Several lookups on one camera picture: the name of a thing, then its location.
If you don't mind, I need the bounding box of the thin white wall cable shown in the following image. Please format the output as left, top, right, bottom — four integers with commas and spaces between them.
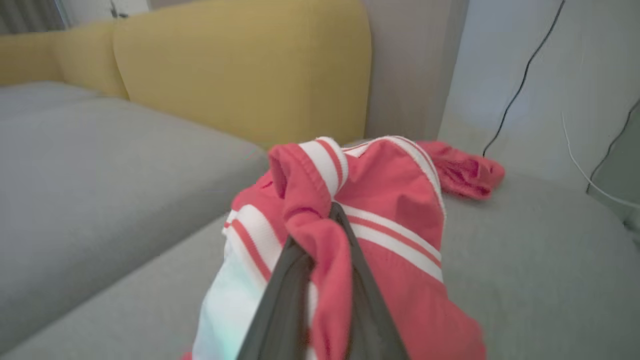
560, 111, 640, 211

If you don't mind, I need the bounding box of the thin black wall cable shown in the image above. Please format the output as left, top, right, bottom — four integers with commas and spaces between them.
482, 0, 567, 159

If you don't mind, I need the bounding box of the grey striped curtain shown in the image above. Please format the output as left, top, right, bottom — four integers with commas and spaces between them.
0, 0, 69, 35

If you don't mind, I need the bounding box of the large grey sofa seat cushion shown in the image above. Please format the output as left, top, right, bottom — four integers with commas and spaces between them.
0, 170, 640, 360

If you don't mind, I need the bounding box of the wide yellow sofa back cushion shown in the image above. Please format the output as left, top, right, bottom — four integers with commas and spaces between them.
112, 0, 373, 151

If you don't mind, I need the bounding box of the red white-striped sports garment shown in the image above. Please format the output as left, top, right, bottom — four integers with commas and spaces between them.
182, 135, 506, 360

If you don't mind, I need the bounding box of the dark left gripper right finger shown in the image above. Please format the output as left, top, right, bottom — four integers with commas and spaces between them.
329, 201, 410, 360

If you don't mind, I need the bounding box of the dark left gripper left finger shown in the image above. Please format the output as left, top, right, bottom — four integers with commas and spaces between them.
236, 234, 317, 360

